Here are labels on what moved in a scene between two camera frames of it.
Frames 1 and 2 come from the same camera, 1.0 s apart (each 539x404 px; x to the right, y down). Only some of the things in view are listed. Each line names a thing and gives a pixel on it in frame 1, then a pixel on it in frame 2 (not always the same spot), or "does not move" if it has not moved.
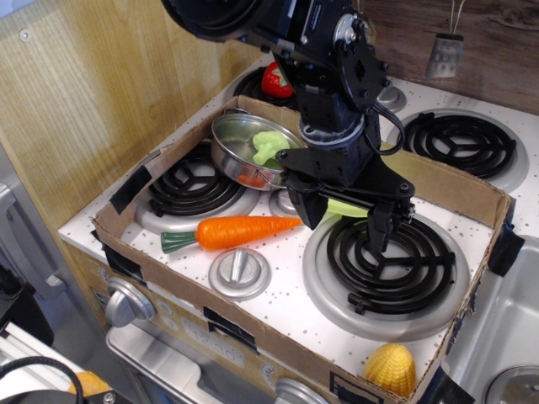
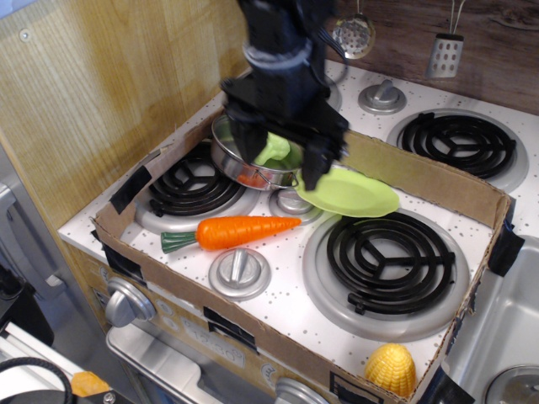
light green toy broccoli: x=268 y=144 does not move
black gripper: x=342 y=155 to x=286 y=86
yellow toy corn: x=392 y=366 does not move
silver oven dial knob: x=127 y=303 does not move
